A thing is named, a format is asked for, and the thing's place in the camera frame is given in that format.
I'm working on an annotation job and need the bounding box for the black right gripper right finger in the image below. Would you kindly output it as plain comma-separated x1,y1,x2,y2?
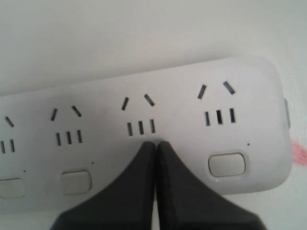
156,141,266,230

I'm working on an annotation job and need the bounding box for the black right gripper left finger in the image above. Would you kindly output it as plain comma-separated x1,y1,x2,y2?
51,141,156,230

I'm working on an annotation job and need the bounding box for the white five-outlet power strip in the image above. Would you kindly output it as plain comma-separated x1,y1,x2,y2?
0,57,292,214

